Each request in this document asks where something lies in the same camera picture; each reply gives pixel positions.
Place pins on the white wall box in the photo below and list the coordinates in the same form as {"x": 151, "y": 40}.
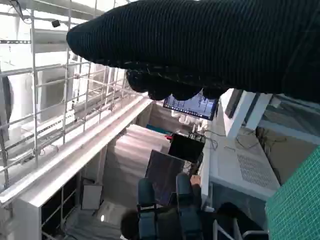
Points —
{"x": 92, "y": 197}

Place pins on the small black camera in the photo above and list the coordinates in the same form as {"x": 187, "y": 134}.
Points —
{"x": 55, "y": 23}

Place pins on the white glass-door cabinet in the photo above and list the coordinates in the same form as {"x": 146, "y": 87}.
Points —
{"x": 290, "y": 117}

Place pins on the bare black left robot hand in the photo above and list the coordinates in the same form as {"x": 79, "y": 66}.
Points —
{"x": 147, "y": 197}

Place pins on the person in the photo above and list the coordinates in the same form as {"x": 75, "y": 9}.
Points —
{"x": 230, "y": 212}

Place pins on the white air conditioner unit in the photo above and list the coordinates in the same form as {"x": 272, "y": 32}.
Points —
{"x": 50, "y": 87}

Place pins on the teal sheet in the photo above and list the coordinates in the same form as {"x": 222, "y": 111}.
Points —
{"x": 160, "y": 128}

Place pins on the lit computer monitor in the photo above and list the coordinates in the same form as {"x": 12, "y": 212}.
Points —
{"x": 190, "y": 108}

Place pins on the white angled panel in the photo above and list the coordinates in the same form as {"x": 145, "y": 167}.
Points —
{"x": 250, "y": 112}

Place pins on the grey pleated partition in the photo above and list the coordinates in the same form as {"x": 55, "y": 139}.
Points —
{"x": 130, "y": 155}

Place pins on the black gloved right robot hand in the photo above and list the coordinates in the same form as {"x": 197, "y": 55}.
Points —
{"x": 200, "y": 45}

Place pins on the white ledge beam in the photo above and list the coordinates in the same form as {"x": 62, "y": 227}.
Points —
{"x": 75, "y": 150}

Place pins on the green cutting mat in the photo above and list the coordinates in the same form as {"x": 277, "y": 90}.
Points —
{"x": 297, "y": 200}

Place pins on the dark purplish screen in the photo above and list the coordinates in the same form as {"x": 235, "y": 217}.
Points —
{"x": 163, "y": 172}

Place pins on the black dark monitor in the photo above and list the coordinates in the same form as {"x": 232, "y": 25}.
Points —
{"x": 186, "y": 147}

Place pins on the white perforated cabinet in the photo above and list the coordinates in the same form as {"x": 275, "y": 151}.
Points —
{"x": 240, "y": 155}

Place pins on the white cubby shelf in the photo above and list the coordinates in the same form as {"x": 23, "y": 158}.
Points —
{"x": 32, "y": 202}

